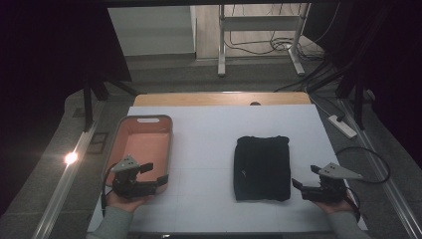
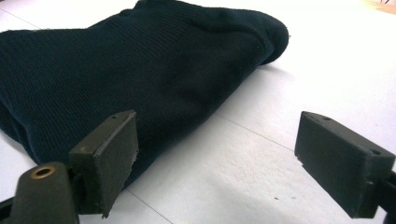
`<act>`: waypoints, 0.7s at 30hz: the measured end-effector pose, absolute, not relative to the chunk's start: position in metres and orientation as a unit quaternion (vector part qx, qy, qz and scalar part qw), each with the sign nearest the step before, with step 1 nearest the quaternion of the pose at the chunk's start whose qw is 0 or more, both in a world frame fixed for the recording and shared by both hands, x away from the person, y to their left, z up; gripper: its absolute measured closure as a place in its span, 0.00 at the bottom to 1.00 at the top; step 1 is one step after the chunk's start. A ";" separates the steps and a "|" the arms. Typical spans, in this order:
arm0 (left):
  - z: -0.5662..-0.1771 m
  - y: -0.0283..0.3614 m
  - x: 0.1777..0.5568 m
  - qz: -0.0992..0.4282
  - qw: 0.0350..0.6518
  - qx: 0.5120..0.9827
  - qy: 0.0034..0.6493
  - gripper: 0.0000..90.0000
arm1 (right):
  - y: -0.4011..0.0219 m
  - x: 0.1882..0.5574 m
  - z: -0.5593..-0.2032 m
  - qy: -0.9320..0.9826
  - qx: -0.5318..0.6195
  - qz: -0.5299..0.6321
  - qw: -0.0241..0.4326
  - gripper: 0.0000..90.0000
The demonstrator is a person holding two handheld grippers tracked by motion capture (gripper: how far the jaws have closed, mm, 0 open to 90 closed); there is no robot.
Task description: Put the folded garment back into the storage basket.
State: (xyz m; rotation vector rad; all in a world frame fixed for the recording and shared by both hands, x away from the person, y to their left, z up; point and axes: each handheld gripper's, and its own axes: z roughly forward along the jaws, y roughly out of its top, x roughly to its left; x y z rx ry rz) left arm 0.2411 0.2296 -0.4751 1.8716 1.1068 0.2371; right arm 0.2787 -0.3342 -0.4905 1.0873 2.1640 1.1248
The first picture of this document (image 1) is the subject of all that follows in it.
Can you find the white metal desk frame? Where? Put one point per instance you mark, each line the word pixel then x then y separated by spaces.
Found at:
pixel 258 23

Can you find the black plug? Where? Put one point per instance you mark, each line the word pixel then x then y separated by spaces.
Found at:
pixel 340 118

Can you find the dark floor plate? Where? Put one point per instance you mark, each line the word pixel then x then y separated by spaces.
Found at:
pixel 98 142

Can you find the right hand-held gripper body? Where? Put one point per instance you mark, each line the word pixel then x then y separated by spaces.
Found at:
pixel 328 191

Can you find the person's left hand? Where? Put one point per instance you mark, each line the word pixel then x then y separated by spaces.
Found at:
pixel 127 203

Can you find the white table mat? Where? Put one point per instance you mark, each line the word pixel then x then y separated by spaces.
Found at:
pixel 205 149

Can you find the white panel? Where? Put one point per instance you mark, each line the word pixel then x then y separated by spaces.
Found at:
pixel 152 30

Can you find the orange storage basket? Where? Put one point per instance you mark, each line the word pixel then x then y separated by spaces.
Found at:
pixel 146 142

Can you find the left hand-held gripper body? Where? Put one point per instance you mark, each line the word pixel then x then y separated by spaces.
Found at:
pixel 127 186

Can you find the black cloth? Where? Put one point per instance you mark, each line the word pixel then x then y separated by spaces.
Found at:
pixel 262 166

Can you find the white power strip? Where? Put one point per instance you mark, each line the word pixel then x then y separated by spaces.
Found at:
pixel 345 127

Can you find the person's right hand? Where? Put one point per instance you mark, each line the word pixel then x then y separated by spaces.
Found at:
pixel 338 206

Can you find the dark curtain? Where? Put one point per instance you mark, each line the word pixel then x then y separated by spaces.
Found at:
pixel 49 66
pixel 391 66

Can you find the aluminium rail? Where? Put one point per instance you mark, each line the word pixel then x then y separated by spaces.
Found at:
pixel 388 186
pixel 63 189

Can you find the black stand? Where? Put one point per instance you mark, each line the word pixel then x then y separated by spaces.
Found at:
pixel 359 106
pixel 88 106

